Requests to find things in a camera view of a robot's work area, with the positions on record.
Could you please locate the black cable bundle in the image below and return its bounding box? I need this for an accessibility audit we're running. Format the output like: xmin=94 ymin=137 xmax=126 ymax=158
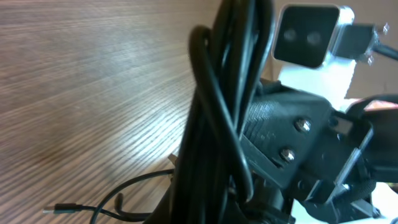
xmin=42 ymin=0 xmax=276 ymax=224

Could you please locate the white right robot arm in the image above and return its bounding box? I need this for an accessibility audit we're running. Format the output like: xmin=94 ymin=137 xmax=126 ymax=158
xmin=241 ymin=80 xmax=397 ymax=223

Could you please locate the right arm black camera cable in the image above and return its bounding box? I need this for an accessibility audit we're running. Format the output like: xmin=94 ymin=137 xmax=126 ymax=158
xmin=371 ymin=43 xmax=398 ymax=62

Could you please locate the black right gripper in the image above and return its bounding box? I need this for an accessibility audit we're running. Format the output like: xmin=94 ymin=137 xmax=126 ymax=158
xmin=241 ymin=82 xmax=374 ymax=223

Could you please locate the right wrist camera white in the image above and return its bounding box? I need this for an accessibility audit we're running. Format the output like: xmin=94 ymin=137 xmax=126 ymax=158
xmin=271 ymin=3 xmax=391 ymax=100

